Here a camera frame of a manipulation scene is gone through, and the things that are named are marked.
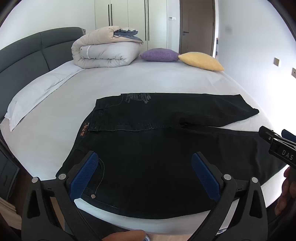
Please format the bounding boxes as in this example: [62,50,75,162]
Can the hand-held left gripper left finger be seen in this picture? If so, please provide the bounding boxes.
[21,151,102,241]

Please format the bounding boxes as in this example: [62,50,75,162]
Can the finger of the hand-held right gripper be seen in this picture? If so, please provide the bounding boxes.
[281,129,296,142]
[258,126,296,150]

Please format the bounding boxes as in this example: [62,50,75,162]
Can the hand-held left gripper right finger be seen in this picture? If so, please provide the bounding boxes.
[191,152,269,241]

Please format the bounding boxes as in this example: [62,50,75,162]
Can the black denim pants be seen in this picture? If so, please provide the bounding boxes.
[55,92,287,219]

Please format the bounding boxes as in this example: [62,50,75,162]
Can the person's right hand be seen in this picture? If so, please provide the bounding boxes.
[275,166,296,216]

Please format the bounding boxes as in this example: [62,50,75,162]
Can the dark grey nightstand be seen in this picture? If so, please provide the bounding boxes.
[0,141,20,201]

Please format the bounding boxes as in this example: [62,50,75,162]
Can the white pillow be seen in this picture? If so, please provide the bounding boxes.
[5,61,85,132]

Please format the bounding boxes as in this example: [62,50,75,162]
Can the yellow cushion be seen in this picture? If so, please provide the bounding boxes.
[178,52,225,72]

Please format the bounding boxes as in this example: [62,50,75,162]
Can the bed with white sheet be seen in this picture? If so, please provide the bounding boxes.
[0,54,278,234]

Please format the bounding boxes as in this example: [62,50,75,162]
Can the folded beige white duvet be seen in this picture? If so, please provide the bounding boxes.
[71,26,144,69]

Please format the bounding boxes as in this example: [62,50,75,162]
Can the purple cushion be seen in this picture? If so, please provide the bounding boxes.
[139,48,181,62]

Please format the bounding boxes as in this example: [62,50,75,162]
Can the brown wooden door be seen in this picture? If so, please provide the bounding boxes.
[179,0,216,55]

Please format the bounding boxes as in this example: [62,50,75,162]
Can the grey upholstered headboard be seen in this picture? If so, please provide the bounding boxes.
[0,27,86,121]

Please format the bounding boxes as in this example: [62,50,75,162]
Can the blue grey folded cloth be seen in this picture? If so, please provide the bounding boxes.
[113,28,144,45]

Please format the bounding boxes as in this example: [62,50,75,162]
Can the white wardrobe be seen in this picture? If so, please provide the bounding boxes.
[95,0,180,52]

